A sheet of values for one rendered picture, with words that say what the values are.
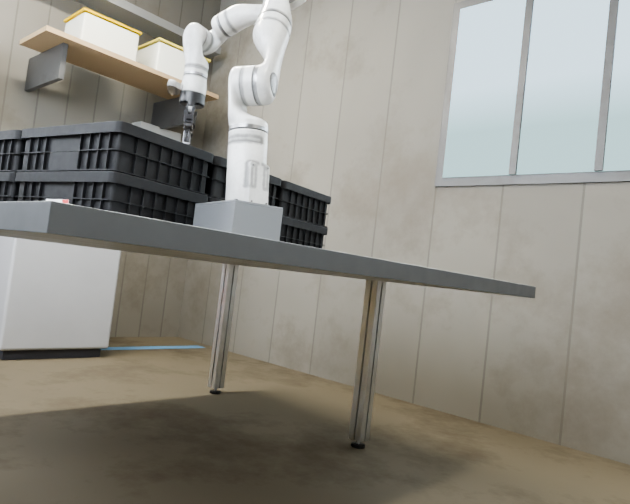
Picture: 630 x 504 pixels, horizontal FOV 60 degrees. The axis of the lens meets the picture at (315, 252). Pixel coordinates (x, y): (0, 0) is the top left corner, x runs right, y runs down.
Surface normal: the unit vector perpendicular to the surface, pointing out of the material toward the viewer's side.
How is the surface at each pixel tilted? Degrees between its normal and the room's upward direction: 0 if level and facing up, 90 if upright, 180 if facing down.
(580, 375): 90
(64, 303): 90
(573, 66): 90
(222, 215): 90
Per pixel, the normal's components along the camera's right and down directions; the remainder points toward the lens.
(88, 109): 0.74, 0.06
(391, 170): -0.66, -0.11
